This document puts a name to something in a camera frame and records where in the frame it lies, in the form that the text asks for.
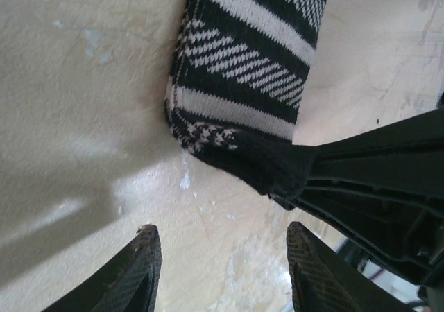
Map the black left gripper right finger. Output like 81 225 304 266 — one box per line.
286 221 410 312

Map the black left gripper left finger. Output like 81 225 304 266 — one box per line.
44 224 163 312

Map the black white patterned sock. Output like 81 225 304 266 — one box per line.
162 0 332 211

